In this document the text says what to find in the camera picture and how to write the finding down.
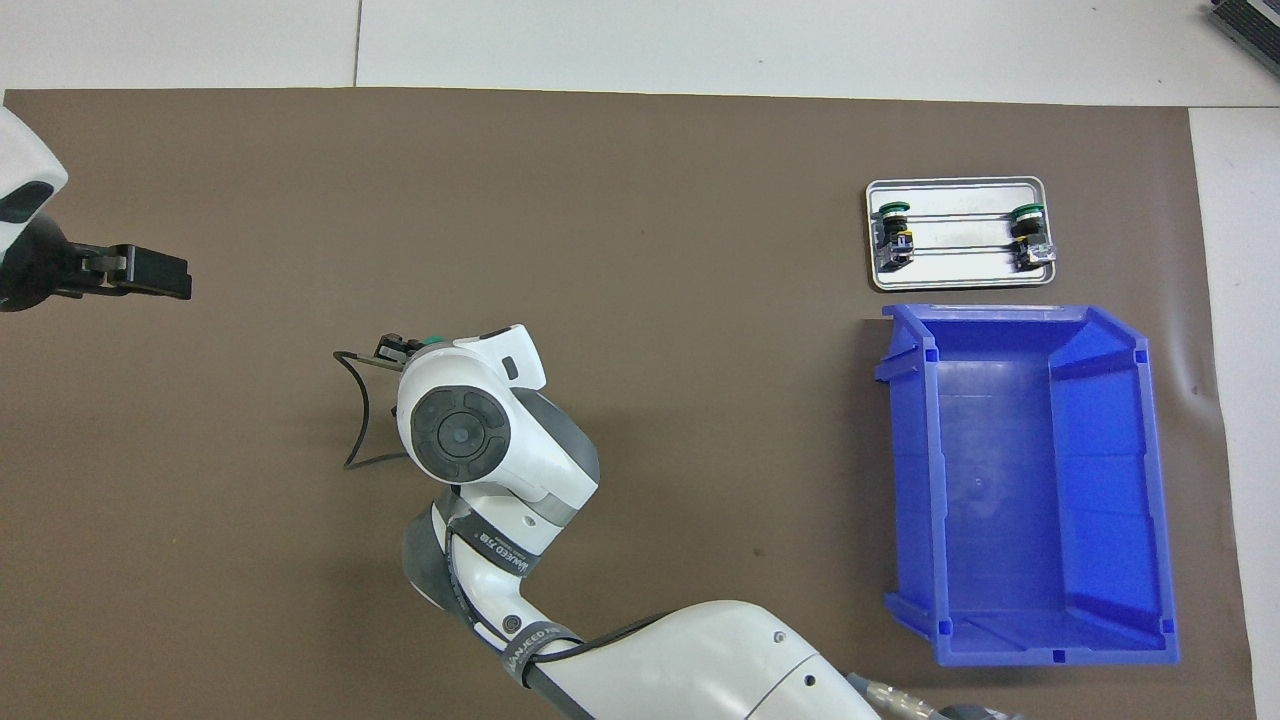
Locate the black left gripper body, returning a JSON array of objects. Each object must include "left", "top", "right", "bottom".
[{"left": 0, "top": 215, "right": 91, "bottom": 313}]

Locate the blue plastic storage bin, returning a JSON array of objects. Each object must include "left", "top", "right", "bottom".
[{"left": 873, "top": 303, "right": 1181, "bottom": 668}]

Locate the grey ribbed metal device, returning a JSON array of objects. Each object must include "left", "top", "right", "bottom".
[{"left": 1205, "top": 0, "right": 1280, "bottom": 69}]

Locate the silver metal tray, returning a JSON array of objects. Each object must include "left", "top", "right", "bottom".
[{"left": 865, "top": 177, "right": 1058, "bottom": 293}]

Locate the brown table mat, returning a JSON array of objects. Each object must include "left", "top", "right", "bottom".
[{"left": 0, "top": 88, "right": 1256, "bottom": 720}]

